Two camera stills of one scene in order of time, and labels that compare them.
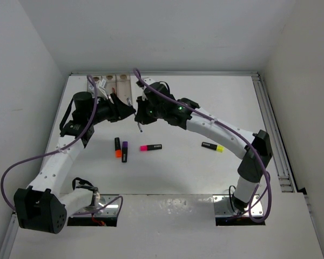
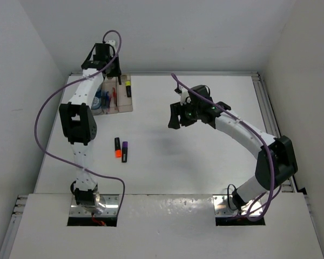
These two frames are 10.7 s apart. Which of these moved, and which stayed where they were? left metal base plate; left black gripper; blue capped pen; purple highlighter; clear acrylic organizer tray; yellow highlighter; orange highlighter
Moved: yellow highlighter; left black gripper; blue capped pen
Stayed: clear acrylic organizer tray; orange highlighter; left metal base plate; purple highlighter
